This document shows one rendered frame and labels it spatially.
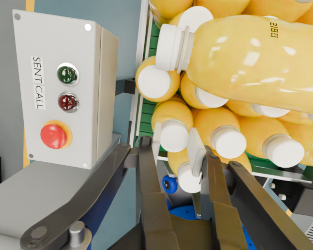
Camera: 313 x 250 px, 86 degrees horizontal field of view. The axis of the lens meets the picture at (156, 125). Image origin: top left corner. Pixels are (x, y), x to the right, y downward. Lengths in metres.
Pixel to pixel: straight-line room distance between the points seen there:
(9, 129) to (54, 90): 1.73
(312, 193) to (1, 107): 2.00
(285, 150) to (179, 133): 0.14
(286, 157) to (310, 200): 0.24
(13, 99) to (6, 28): 0.54
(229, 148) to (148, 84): 0.13
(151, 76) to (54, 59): 0.12
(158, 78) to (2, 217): 0.74
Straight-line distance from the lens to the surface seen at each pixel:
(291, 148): 0.27
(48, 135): 0.27
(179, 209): 0.46
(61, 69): 0.24
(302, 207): 0.51
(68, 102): 0.24
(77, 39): 0.24
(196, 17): 0.21
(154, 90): 0.21
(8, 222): 0.81
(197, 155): 0.16
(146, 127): 0.44
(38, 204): 0.85
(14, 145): 2.02
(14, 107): 1.87
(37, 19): 0.27
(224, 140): 0.23
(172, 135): 0.21
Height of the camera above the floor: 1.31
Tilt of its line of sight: 72 degrees down
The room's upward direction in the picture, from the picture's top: 167 degrees counter-clockwise
